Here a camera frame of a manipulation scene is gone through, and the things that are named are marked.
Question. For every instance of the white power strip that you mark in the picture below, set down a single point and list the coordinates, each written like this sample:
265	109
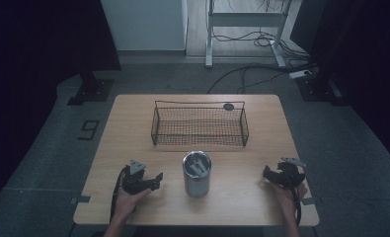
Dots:
300	73

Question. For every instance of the white metal desk frame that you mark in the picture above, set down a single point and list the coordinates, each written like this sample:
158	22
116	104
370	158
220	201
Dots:
245	19

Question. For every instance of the grey tape strip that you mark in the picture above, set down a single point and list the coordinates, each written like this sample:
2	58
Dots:
81	199

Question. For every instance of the white cabinet panel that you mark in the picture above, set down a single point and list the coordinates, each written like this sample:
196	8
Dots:
146	24

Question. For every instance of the black stand base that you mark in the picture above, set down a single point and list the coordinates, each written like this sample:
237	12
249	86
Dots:
93	90
317	89

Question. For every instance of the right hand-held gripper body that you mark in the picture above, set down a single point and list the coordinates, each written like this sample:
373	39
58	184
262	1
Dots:
289	176

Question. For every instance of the person's right hand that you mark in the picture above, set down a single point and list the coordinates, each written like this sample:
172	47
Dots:
288	200

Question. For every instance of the dark curtain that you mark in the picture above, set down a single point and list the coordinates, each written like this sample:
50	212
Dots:
360	65
41	42

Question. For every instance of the person's left hand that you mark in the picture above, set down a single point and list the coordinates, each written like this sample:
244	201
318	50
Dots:
126	204

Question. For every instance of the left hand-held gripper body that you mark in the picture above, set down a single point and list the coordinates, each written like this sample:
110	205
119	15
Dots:
133	182

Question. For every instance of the black round table grommet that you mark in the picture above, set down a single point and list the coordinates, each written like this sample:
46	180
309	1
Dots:
228	106

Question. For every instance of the stainless steel tumbler cup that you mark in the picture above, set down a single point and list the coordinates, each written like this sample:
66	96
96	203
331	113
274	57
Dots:
196	181

